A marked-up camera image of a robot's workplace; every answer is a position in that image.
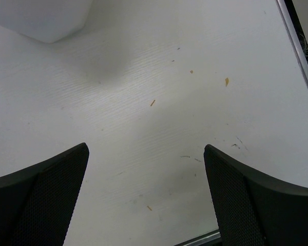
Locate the white polygonal plastic bin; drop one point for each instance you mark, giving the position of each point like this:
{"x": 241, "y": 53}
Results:
{"x": 44, "y": 20}

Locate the aluminium right frame rail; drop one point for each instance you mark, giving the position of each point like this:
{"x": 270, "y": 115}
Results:
{"x": 294, "y": 39}

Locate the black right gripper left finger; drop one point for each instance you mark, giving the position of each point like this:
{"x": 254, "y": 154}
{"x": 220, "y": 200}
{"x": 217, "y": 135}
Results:
{"x": 37, "y": 202}

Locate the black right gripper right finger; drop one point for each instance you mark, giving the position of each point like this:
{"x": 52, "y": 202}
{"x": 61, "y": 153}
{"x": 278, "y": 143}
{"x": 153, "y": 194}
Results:
{"x": 253, "y": 208}

